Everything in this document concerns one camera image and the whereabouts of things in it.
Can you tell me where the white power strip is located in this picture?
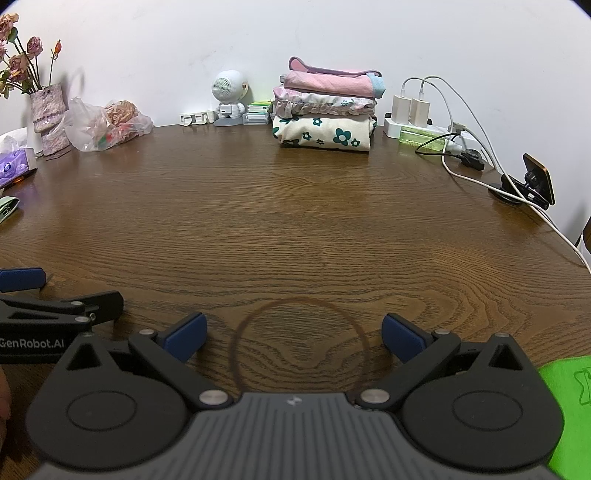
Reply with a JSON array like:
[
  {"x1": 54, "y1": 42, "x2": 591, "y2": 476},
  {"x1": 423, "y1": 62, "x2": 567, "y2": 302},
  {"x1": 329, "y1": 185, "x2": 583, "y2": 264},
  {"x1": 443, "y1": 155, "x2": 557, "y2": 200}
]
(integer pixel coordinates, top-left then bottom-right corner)
[{"x1": 384, "y1": 116, "x2": 476, "y2": 155}]

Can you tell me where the pink folded garment blue edge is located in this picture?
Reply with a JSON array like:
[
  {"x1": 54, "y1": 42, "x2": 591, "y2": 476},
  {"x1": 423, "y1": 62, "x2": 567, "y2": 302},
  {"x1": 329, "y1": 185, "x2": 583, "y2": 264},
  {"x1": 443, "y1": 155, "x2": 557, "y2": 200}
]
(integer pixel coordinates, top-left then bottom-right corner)
[{"x1": 281, "y1": 71, "x2": 386, "y2": 100}]

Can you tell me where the clear plastic bag with snacks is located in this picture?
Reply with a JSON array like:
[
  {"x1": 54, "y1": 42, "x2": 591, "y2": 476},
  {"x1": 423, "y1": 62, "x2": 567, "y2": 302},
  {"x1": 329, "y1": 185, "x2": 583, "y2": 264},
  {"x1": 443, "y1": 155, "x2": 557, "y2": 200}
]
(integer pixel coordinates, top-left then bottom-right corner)
[{"x1": 62, "y1": 97, "x2": 154, "y2": 152}]

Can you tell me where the white astronaut toy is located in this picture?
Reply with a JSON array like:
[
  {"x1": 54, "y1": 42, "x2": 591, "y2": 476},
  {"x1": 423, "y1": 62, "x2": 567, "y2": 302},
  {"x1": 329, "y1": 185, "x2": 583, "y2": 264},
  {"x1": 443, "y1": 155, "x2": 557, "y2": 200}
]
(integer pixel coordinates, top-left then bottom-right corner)
[{"x1": 211, "y1": 69, "x2": 252, "y2": 127}]

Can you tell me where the white charger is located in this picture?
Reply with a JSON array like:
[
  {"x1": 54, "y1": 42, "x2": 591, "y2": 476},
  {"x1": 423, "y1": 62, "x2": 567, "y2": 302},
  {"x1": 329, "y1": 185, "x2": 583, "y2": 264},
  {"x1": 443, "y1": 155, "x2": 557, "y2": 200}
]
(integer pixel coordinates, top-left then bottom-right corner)
[
  {"x1": 392, "y1": 95, "x2": 413, "y2": 125},
  {"x1": 411, "y1": 98, "x2": 431, "y2": 127}
]

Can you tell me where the bright green cloth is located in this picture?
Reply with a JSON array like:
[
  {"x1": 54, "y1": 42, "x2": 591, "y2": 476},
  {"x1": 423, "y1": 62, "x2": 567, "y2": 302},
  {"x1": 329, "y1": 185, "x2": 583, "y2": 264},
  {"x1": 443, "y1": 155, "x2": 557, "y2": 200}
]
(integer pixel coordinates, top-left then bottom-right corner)
[{"x1": 538, "y1": 355, "x2": 591, "y2": 480}]

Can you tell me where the black phone holder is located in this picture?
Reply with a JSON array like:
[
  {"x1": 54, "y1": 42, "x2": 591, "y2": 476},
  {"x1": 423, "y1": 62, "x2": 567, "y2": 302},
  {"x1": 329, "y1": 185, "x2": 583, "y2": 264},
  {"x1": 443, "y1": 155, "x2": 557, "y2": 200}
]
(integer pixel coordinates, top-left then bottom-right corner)
[{"x1": 489, "y1": 159, "x2": 550, "y2": 210}]

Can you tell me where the pink knitted vase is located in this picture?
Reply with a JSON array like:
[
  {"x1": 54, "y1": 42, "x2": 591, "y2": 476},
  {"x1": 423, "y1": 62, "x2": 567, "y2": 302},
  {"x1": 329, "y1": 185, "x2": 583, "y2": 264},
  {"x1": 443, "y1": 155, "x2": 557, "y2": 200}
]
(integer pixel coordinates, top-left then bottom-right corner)
[{"x1": 30, "y1": 83, "x2": 71, "y2": 156}]

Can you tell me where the pink floral ruffled garment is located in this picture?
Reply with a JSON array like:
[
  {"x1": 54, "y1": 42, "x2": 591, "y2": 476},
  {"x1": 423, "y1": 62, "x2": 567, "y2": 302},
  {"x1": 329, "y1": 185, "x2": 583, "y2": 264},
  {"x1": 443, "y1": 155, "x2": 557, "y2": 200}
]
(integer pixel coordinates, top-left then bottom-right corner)
[{"x1": 272, "y1": 86, "x2": 377, "y2": 117}]

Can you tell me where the green transparent box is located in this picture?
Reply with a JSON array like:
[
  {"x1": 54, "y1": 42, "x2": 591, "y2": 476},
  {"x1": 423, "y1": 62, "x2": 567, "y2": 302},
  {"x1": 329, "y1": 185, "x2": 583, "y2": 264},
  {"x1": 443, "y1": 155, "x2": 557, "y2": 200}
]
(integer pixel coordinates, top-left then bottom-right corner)
[{"x1": 399, "y1": 126, "x2": 448, "y2": 152}]

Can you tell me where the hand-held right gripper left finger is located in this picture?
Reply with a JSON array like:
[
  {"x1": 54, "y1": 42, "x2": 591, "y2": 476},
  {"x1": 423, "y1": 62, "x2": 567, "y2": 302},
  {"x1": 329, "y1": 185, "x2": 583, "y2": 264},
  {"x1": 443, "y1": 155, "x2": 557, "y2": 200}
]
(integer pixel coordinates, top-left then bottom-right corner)
[{"x1": 55, "y1": 312, "x2": 232, "y2": 411}]

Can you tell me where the phone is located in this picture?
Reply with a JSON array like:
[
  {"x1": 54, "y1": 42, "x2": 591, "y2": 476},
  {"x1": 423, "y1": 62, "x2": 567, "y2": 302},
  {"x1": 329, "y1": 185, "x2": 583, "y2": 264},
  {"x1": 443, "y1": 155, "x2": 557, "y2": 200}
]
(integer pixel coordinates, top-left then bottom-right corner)
[{"x1": 523, "y1": 154, "x2": 556, "y2": 205}]

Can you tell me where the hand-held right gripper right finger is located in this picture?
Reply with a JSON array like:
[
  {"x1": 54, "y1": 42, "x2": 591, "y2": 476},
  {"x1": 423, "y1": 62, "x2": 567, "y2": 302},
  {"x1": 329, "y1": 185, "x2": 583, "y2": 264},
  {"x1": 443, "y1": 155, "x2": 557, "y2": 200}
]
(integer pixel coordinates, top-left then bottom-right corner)
[{"x1": 355, "y1": 313, "x2": 539, "y2": 411}]

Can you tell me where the white cable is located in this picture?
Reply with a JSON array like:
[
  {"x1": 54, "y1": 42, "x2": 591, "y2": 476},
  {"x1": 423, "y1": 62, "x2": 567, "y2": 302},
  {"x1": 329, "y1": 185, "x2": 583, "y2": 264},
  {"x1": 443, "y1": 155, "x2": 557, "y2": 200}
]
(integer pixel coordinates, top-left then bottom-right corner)
[
  {"x1": 418, "y1": 78, "x2": 555, "y2": 208},
  {"x1": 401, "y1": 76, "x2": 591, "y2": 271}
]

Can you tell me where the purple tissue box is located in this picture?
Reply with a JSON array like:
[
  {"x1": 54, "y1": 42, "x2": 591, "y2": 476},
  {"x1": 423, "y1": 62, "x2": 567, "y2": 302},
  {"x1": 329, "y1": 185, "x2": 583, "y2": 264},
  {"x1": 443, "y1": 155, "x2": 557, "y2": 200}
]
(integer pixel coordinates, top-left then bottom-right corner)
[{"x1": 0, "y1": 129, "x2": 38, "y2": 188}]

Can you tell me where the black cable with plug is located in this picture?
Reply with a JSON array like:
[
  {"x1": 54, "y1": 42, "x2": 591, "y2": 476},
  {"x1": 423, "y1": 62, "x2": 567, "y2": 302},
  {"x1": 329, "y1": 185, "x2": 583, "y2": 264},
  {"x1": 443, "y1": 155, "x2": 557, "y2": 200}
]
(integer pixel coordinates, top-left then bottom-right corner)
[{"x1": 416, "y1": 133, "x2": 486, "y2": 170}]

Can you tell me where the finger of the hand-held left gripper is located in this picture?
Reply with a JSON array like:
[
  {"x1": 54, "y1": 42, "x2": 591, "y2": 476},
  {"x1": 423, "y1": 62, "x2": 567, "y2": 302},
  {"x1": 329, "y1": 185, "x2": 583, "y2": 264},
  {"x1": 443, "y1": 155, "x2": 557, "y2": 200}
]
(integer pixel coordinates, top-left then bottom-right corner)
[
  {"x1": 0, "y1": 291, "x2": 124, "y2": 325},
  {"x1": 0, "y1": 268, "x2": 47, "y2": 292}
]

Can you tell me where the cream garment with green flowers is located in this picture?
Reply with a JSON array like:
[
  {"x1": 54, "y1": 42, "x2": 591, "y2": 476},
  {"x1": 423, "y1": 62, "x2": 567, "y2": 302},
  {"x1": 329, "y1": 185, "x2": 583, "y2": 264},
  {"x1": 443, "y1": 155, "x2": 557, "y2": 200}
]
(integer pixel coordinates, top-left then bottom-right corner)
[{"x1": 271, "y1": 114, "x2": 377, "y2": 150}]

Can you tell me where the pink garment with purple trim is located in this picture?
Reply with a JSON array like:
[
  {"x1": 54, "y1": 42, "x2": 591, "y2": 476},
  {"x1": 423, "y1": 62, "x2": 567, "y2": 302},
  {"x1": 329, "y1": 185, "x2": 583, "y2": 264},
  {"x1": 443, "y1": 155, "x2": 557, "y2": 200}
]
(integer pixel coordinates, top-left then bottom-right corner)
[{"x1": 288, "y1": 56, "x2": 383, "y2": 78}]

